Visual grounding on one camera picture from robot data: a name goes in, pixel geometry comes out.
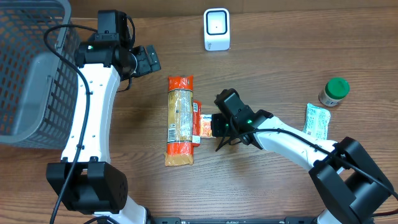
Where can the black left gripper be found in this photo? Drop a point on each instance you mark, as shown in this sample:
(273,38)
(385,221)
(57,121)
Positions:
(148,61)

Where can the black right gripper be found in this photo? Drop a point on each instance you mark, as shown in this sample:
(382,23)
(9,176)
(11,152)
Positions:
(218,125)

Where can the orange tissue packet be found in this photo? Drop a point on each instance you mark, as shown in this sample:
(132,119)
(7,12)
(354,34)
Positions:
(205,126)

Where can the thin red snack stick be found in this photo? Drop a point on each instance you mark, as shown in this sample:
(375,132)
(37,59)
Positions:
(196,139)

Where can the red snack package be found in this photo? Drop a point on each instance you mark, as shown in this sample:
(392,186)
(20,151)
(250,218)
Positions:
(180,122)

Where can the teal snack pouch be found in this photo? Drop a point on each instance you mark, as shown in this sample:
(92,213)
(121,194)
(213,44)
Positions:
(316,122)

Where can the green lidded jar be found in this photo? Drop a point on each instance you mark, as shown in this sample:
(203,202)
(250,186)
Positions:
(335,90)

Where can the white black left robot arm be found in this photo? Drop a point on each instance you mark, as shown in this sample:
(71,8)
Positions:
(84,179)

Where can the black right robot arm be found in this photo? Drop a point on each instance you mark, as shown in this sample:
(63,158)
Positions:
(349,182)

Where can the white barcode scanner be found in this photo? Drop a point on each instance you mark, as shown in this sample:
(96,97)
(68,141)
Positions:
(216,29)

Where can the grey plastic mesh basket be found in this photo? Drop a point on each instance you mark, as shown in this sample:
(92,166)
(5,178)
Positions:
(38,90)

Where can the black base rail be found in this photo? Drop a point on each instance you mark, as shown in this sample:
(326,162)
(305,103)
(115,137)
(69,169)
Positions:
(286,220)

